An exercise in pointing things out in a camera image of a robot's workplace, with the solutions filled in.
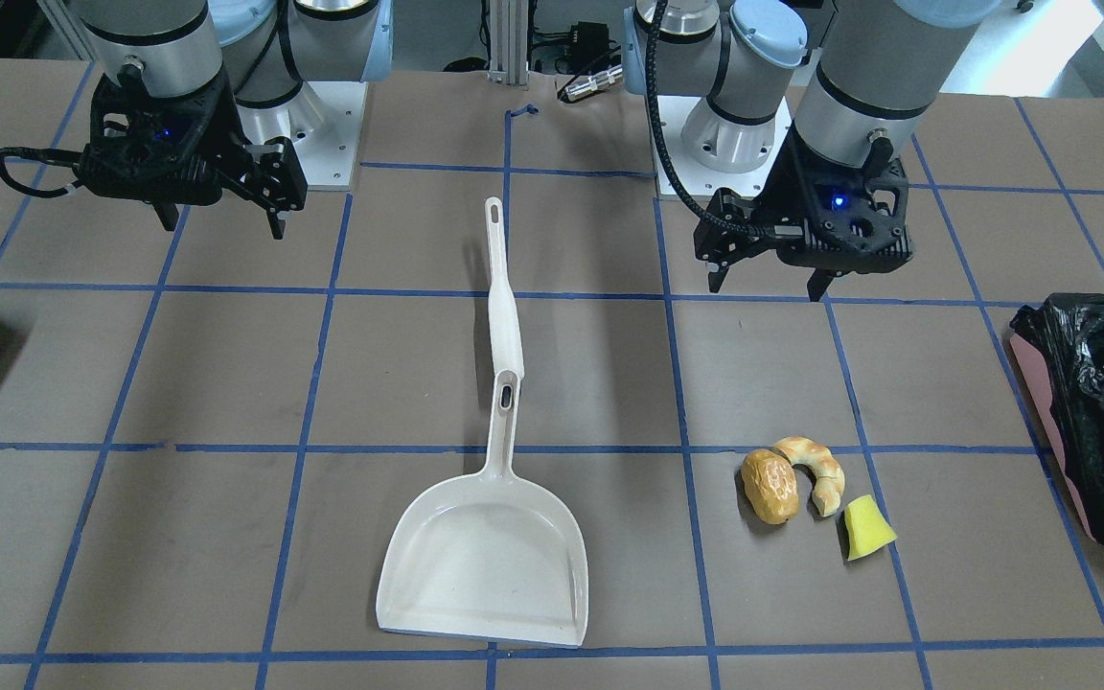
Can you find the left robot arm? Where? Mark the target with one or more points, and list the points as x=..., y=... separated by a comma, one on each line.
x=881, y=65

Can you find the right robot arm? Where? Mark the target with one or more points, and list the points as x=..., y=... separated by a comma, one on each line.
x=268, y=48

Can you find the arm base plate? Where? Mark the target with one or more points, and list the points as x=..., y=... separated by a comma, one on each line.
x=324, y=120
x=709, y=153

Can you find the toy croissant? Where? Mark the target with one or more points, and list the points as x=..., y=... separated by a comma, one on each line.
x=827, y=474

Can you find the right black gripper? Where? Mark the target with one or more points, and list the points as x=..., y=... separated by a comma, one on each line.
x=223, y=123

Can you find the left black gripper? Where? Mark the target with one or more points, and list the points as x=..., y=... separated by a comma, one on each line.
x=798, y=185

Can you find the aluminium frame post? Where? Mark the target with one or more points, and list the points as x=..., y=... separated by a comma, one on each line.
x=508, y=30

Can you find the yellow sponge piece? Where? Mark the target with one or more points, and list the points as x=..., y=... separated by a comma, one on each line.
x=867, y=528

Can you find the toy bread roll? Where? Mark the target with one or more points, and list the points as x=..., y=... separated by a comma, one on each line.
x=770, y=486

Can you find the white plastic dustpan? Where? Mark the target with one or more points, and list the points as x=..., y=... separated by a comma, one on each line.
x=488, y=555

